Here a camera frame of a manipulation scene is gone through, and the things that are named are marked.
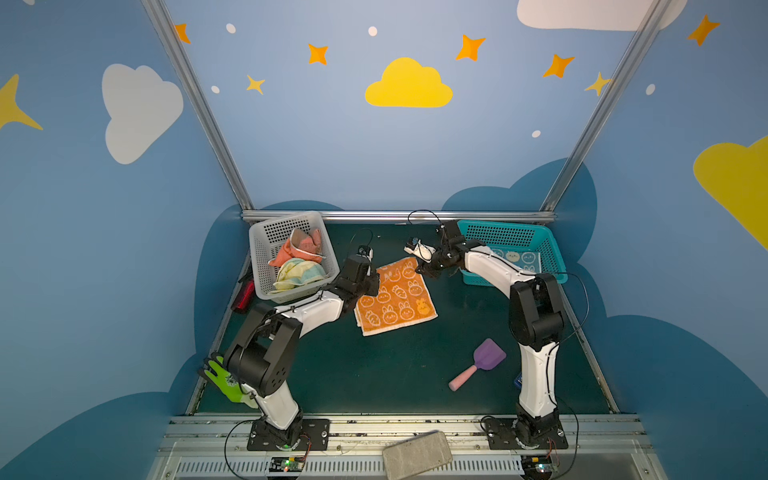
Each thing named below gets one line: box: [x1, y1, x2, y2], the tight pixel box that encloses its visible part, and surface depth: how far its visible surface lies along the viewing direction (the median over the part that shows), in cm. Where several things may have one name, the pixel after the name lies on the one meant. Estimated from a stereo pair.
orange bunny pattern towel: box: [354, 257, 439, 336], surface depth 100 cm
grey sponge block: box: [383, 430, 453, 480], surface depth 70 cm
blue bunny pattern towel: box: [490, 248, 542, 273], surface depth 113 cm
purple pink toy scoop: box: [448, 338, 507, 391], surface depth 89 cm
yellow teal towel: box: [270, 258, 326, 292], surface depth 102 cm
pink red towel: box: [268, 228, 326, 268], surface depth 107 cm
